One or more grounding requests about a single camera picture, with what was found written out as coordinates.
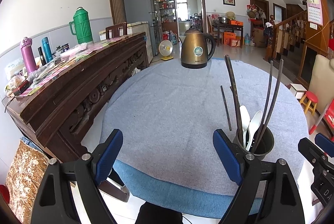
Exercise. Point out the dark wooden chopstick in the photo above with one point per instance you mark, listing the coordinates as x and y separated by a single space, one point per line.
230 71
226 108
237 114
274 97
261 127

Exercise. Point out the carved dark wooden sideboard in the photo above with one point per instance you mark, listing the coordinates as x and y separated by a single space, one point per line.
58 116

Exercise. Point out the floral patterned cushion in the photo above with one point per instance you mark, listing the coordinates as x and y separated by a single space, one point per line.
23 180

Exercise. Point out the blue table cloth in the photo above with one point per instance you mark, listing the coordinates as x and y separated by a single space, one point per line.
170 195

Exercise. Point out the grey towel table cover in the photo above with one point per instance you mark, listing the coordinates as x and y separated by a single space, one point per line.
168 113

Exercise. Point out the wall calendar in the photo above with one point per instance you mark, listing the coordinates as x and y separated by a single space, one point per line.
314 12

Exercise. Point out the grey refrigerator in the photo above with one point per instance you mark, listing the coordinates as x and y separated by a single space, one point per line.
146 11

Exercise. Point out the wooden stair railing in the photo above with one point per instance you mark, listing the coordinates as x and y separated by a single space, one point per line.
285 36

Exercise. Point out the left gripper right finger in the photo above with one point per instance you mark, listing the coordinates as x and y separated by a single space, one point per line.
230 155

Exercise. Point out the bronze electric kettle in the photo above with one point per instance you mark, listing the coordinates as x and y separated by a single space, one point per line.
197 49

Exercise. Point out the red plastic stool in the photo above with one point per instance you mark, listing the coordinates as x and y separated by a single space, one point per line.
309 100

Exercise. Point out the purple water bottle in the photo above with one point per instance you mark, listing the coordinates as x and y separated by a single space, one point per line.
27 55

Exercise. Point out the white electric fan heater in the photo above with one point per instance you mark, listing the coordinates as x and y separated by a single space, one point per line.
165 49

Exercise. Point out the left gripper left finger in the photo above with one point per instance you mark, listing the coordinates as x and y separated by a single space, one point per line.
105 155

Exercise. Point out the dark wooden side table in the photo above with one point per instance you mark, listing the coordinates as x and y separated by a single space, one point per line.
236 26

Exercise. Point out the teal water bottle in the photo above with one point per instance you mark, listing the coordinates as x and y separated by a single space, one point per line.
47 50

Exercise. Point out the dark metal utensil cup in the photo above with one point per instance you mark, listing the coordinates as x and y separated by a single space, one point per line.
264 147

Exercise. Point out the green thermos jug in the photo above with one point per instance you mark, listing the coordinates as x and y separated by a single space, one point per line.
80 26

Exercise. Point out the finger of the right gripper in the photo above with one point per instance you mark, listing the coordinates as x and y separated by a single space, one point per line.
312 153
325 144

